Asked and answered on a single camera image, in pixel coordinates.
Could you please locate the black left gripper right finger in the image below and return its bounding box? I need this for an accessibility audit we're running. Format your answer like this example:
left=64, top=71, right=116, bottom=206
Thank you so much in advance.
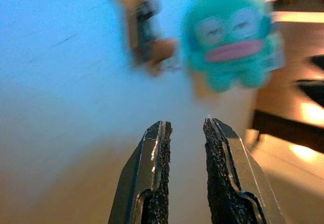
left=202, top=117, right=287, bottom=224

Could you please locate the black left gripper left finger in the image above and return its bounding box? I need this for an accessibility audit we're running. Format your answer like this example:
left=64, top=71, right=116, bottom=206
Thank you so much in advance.
left=108, top=120, right=173, bottom=224

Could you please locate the dark wooden table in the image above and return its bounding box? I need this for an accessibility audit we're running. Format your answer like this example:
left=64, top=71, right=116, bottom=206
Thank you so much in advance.
left=253, top=108, right=324, bottom=155

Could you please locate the teal plush monster keychain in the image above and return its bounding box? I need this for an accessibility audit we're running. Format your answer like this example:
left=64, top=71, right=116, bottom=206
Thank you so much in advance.
left=181, top=0, right=287, bottom=93

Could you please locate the bunch of keys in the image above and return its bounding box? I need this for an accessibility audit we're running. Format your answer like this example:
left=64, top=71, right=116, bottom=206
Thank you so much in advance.
left=113, top=0, right=182, bottom=78

